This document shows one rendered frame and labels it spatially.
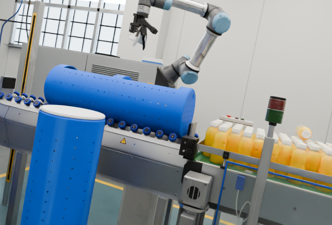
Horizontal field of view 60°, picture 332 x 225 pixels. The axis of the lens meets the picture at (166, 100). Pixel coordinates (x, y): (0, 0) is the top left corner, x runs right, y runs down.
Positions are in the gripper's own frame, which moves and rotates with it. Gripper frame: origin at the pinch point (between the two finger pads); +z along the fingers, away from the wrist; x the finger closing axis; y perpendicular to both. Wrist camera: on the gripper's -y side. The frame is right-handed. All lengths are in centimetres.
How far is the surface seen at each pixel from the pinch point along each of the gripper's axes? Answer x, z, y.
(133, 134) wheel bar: 12, 47, -11
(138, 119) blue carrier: 12.8, 38.5, -12.9
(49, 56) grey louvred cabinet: -159, 13, 198
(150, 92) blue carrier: 12.1, 22.7, -16.7
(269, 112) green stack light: 39, 20, -76
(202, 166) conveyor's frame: 24, 51, -53
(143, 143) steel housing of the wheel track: 13, 51, -18
